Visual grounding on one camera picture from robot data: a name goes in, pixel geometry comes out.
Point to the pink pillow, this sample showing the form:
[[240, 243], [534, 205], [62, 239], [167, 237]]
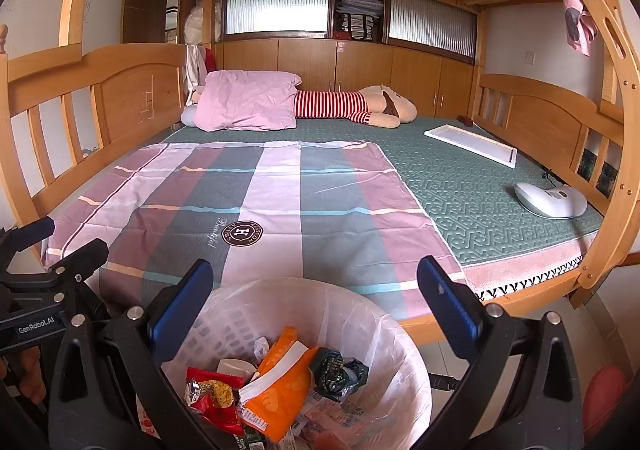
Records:
[[245, 100]]

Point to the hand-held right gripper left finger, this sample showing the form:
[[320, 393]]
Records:
[[182, 312]]

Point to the dark green wrapper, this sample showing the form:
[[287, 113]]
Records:
[[337, 375]]

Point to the pink hanging cloth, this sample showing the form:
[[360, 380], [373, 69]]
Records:
[[575, 15]]

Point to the small brown block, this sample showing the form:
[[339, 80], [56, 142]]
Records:
[[466, 121]]

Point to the red round object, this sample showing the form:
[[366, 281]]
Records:
[[605, 395]]

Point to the red hanging cloth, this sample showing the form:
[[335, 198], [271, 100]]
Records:
[[210, 60]]

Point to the wooden wall cabinet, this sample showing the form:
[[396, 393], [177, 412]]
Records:
[[310, 60]]

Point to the white wrapped bedding bundle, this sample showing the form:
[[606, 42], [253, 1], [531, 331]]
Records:
[[197, 20]]

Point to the green patterned mattress mat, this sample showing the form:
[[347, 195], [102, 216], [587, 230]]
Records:
[[465, 195]]

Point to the person's left hand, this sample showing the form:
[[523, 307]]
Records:
[[34, 375]]

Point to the white handheld massager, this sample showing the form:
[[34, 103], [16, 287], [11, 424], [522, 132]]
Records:
[[550, 200]]

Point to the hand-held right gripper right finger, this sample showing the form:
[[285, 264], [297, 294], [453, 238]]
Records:
[[445, 300]]

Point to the red snack packet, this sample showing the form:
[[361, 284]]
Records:
[[215, 405]]

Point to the striped tote bag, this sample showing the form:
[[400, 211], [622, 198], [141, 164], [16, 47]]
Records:
[[357, 28]]

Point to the ribbed glass cabinet door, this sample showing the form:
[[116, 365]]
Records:
[[432, 25], [275, 10]]

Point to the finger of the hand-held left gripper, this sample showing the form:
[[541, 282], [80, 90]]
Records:
[[85, 257], [30, 235]]

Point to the striped shirt plush toy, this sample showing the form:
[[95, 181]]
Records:
[[330, 104]]

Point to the plaid pink grey bed sheet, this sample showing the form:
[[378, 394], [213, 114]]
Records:
[[280, 190]]

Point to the white rectangular tray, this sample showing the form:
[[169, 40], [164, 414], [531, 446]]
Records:
[[470, 145]]

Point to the orange pouch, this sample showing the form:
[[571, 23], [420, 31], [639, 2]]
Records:
[[280, 395]]

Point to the clear plastic wrap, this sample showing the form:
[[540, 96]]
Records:
[[261, 350]]

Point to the wooden bunk bed frame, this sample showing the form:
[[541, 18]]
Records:
[[130, 95]]

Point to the pale blue plush toy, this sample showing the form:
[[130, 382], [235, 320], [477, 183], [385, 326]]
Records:
[[189, 115]]

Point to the white hanging cloth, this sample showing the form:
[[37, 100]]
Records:
[[192, 70]]

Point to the white waste bin with liner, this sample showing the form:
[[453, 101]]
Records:
[[360, 330]]

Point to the white paper cup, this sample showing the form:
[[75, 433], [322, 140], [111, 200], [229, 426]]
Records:
[[235, 366]]

